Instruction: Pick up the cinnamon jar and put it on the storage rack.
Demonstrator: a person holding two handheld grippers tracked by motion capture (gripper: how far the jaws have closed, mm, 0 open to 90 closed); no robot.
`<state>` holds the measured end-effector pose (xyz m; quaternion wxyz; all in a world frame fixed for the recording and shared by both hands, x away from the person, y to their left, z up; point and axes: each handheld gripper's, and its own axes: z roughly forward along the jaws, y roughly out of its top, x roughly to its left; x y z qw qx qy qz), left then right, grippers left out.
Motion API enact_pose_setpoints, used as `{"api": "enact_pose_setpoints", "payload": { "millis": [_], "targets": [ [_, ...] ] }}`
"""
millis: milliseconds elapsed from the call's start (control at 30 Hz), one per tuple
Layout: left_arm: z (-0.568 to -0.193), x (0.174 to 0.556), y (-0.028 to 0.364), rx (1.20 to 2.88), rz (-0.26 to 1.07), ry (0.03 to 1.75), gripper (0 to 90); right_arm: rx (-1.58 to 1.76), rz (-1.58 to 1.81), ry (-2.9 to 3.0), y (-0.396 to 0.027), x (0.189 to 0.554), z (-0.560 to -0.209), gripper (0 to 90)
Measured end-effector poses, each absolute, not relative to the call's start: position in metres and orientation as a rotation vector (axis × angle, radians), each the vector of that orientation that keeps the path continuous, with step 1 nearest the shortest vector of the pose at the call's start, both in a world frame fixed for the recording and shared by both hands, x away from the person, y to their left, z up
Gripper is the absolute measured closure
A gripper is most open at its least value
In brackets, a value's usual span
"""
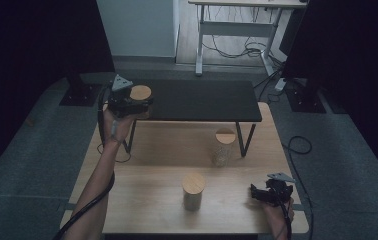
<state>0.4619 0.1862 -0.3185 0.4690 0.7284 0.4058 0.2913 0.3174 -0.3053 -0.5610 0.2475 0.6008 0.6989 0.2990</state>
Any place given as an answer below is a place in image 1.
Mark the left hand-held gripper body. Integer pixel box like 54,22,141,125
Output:
106,73,135,118

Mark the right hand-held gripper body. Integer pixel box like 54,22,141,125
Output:
265,171,297,206

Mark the short jar with wooden lid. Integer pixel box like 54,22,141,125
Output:
129,84,153,120

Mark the tall jar with wooden lid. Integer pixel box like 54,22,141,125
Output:
181,172,206,212

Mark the black shelf with metal legs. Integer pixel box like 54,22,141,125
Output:
123,78,263,158

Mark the person's right hand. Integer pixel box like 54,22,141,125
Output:
262,198,296,231

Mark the person's left hand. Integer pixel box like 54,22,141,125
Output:
102,108,137,145

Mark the black stand base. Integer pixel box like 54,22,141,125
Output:
59,73,103,108
285,78,327,114

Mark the clear jar with wooden lid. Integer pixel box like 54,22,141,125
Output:
211,128,237,168

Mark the white cabinet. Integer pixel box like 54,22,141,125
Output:
96,0,180,58

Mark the dark curtain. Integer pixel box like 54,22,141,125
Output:
0,0,116,189
278,0,378,186

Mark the white power strip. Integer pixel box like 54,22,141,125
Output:
274,78,288,93

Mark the white desk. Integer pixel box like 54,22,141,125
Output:
187,0,308,77

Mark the black floor cable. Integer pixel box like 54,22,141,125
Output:
281,135,315,240

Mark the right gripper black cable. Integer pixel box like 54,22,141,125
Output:
278,201,293,240

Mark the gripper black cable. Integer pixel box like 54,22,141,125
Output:
278,201,293,240
52,83,117,240

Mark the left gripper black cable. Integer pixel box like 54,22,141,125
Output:
52,83,117,240

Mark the tangle of black cables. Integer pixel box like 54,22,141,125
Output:
201,6,285,68

